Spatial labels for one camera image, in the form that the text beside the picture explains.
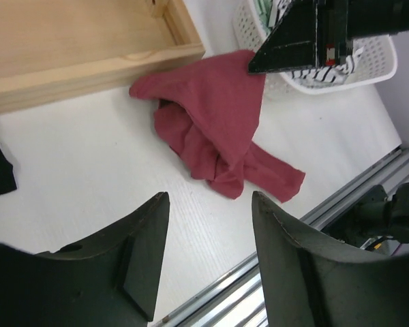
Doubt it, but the white perforated plastic basket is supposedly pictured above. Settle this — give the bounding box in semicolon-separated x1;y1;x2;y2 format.
232;1;397;100

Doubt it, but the green white garment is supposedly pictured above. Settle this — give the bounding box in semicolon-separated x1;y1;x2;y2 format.
254;0;277;29

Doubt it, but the wooden clothes rack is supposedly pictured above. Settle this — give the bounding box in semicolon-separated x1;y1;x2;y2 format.
0;1;205;114

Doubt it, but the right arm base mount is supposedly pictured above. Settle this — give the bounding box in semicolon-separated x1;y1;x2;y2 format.
322;183;409;251

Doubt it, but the red tank top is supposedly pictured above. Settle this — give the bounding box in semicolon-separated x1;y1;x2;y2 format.
129;50;305;202

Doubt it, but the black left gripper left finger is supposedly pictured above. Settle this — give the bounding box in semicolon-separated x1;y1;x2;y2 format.
0;192;169;326

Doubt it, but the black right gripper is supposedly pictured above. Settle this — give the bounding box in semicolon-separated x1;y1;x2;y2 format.
248;1;409;74

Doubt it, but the aluminium mounting rail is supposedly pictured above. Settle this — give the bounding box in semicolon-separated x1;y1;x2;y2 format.
157;148;409;326

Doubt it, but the black white striped garment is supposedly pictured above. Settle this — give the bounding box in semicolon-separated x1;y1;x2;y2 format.
269;1;363;84

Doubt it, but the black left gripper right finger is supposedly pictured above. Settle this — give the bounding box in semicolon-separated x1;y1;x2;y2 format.
252;191;409;326

